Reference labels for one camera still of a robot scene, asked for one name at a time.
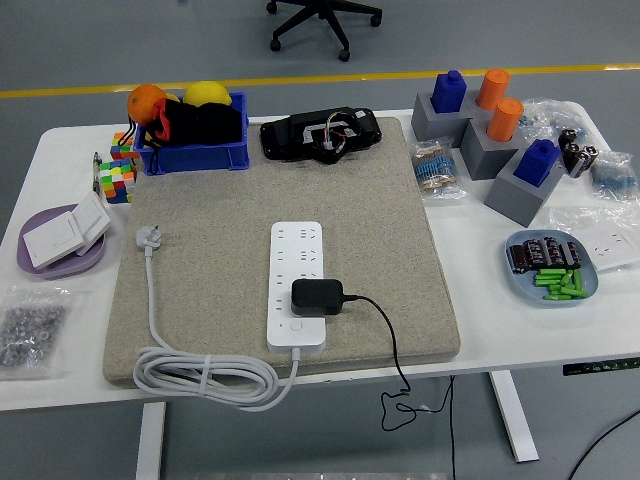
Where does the white power strip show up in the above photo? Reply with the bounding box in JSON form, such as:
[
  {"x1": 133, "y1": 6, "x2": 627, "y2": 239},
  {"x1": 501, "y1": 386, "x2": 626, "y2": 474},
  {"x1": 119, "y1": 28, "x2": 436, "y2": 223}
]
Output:
[{"x1": 266, "y1": 221, "x2": 329, "y2": 354}]

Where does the black plug adapter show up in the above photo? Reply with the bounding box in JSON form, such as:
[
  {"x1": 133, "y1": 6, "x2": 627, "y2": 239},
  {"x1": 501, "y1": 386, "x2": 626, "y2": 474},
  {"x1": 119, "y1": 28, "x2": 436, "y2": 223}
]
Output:
[{"x1": 289, "y1": 278, "x2": 346, "y2": 317}]

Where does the thin black plug cord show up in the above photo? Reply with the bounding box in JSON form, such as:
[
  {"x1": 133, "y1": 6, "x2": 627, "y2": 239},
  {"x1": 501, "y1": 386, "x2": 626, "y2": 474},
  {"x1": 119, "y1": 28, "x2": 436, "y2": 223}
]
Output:
[{"x1": 342, "y1": 293, "x2": 454, "y2": 434}]

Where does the grey-brown mat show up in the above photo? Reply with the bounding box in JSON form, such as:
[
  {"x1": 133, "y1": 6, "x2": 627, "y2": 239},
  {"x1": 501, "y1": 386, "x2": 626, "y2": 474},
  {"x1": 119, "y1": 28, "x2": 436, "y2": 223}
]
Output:
[{"x1": 102, "y1": 115, "x2": 461, "y2": 389}]

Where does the bag of blue resistors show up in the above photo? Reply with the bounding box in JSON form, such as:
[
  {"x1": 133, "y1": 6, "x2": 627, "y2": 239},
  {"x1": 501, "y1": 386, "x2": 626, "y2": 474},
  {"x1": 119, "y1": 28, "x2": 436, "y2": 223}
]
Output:
[
  {"x1": 409, "y1": 138, "x2": 469, "y2": 202},
  {"x1": 588, "y1": 149, "x2": 640, "y2": 202}
]

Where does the blue plastic bin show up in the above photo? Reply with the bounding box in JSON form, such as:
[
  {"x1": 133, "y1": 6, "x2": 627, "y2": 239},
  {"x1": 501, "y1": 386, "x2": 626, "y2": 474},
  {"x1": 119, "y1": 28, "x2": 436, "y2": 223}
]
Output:
[{"x1": 133, "y1": 90, "x2": 251, "y2": 176}]

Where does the grey cube block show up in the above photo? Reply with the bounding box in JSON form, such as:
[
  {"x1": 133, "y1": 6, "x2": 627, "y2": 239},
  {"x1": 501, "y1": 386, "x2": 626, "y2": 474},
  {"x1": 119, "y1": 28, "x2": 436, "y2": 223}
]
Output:
[
  {"x1": 458, "y1": 88, "x2": 504, "y2": 126},
  {"x1": 483, "y1": 148, "x2": 567, "y2": 227},
  {"x1": 458, "y1": 118, "x2": 530, "y2": 182},
  {"x1": 411, "y1": 91, "x2": 471, "y2": 149}
]

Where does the yellow lemon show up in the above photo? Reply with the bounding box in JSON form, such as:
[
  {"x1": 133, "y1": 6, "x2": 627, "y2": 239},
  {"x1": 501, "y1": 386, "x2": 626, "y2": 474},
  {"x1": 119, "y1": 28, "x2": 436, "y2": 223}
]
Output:
[{"x1": 182, "y1": 80, "x2": 234, "y2": 108}]

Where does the blue square peg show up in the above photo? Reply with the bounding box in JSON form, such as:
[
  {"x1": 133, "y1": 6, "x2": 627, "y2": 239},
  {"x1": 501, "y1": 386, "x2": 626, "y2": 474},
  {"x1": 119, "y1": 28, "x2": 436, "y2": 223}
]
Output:
[
  {"x1": 430, "y1": 69, "x2": 468, "y2": 114},
  {"x1": 513, "y1": 138, "x2": 562, "y2": 189}
]

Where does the large colourful puzzle cube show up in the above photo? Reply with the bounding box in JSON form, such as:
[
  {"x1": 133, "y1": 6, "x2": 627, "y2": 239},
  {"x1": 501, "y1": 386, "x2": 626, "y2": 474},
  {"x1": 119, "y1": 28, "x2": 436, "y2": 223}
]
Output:
[{"x1": 98, "y1": 158, "x2": 139, "y2": 205}]

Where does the orange cylinder peg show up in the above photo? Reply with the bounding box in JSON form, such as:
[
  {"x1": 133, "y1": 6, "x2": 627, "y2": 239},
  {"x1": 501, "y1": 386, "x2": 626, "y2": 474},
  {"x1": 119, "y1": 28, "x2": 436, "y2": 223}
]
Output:
[
  {"x1": 486, "y1": 97, "x2": 525, "y2": 143},
  {"x1": 475, "y1": 68, "x2": 512, "y2": 111}
]

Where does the small colourful puzzle cube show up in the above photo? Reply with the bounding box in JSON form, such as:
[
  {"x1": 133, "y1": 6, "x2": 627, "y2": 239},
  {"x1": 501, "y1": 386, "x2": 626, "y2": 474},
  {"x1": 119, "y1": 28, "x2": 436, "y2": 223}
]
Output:
[{"x1": 110, "y1": 130, "x2": 142, "y2": 161}]

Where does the orange fruit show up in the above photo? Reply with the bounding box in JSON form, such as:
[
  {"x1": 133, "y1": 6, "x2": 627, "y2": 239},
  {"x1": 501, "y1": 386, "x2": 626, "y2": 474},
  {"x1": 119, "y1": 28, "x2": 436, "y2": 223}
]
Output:
[{"x1": 127, "y1": 83, "x2": 169, "y2": 126}]

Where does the black office chair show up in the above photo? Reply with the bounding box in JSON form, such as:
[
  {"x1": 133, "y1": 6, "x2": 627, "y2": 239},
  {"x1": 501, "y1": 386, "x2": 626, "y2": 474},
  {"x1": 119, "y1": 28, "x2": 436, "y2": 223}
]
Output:
[{"x1": 264, "y1": 0, "x2": 384, "y2": 63}]

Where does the green cylinder pile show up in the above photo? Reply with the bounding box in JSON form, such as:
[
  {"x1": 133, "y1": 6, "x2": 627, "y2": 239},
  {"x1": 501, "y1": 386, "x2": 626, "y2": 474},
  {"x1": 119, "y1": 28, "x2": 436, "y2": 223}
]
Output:
[{"x1": 533, "y1": 268, "x2": 585, "y2": 301}]

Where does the purple plate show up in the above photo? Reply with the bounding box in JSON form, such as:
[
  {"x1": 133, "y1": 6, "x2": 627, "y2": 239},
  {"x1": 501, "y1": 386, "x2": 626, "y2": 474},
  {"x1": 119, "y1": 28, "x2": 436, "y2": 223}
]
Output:
[{"x1": 16, "y1": 203, "x2": 108, "y2": 280}]

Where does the clear plastic bag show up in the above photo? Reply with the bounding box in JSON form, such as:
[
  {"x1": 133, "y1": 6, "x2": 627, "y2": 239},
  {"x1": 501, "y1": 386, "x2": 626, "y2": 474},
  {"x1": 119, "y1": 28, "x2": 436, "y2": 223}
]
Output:
[{"x1": 548, "y1": 204, "x2": 640, "y2": 274}]

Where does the clear bag of small parts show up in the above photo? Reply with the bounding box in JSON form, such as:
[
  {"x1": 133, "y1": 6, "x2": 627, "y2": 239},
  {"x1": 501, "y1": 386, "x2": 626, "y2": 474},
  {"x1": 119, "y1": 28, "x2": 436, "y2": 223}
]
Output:
[{"x1": 517, "y1": 97, "x2": 599, "y2": 149}]

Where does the white table leg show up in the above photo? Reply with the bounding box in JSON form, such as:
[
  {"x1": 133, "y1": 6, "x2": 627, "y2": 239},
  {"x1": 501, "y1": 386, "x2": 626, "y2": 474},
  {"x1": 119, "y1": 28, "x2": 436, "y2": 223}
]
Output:
[
  {"x1": 488, "y1": 371, "x2": 541, "y2": 464},
  {"x1": 134, "y1": 401, "x2": 167, "y2": 480}
]

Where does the light blue plate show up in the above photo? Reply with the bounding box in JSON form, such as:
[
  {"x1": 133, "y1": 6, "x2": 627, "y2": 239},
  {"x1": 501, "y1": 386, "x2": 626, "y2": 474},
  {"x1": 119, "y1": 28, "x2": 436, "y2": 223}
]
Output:
[{"x1": 503, "y1": 228, "x2": 600, "y2": 307}]

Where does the white socket panel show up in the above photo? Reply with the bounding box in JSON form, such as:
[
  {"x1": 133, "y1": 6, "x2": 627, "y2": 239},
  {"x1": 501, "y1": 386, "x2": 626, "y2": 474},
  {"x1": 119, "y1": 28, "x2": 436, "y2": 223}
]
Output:
[{"x1": 582, "y1": 229, "x2": 640, "y2": 272}]

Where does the clear bag of metal nuts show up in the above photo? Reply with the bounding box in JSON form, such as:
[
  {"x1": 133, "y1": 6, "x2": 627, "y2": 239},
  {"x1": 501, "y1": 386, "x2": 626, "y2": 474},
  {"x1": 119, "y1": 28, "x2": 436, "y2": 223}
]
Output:
[{"x1": 0, "y1": 285, "x2": 86, "y2": 382}]

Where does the black table control panel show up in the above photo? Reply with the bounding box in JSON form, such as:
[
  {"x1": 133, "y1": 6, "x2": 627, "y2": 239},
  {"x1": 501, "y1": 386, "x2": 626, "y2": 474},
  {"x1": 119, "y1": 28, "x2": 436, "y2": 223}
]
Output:
[{"x1": 562, "y1": 357, "x2": 640, "y2": 377}]

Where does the black electronic device with wires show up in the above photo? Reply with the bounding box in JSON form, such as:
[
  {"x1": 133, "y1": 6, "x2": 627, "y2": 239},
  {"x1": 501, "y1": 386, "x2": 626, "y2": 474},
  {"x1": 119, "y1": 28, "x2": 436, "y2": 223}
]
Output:
[{"x1": 259, "y1": 106, "x2": 384, "y2": 165}]

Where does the black drawstring bag red trim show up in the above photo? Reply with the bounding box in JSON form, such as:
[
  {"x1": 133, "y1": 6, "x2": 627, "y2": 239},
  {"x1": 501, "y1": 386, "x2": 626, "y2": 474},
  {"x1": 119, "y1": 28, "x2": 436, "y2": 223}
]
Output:
[{"x1": 127, "y1": 97, "x2": 244, "y2": 174}]

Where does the white power cord with plug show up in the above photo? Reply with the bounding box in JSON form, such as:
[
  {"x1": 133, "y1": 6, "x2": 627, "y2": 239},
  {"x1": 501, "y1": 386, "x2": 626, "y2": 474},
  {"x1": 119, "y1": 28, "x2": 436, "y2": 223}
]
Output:
[{"x1": 132, "y1": 223, "x2": 303, "y2": 412}]

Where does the white wall switch panel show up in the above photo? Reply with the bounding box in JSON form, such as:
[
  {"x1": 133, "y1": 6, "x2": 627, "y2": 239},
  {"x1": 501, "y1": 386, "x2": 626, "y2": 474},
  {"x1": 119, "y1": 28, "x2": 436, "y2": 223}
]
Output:
[
  {"x1": 22, "y1": 211, "x2": 87, "y2": 271},
  {"x1": 69, "y1": 191, "x2": 112, "y2": 257}
]

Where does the black hanging cable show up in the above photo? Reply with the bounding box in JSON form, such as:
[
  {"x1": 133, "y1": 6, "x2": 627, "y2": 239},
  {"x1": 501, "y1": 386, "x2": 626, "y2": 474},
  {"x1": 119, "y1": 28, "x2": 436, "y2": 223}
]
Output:
[{"x1": 448, "y1": 374, "x2": 457, "y2": 480}]

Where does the black floor cable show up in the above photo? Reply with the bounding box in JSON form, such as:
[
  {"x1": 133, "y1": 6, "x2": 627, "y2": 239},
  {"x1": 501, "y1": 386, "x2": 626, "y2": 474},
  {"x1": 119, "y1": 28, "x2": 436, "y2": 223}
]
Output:
[{"x1": 567, "y1": 409, "x2": 640, "y2": 480}]

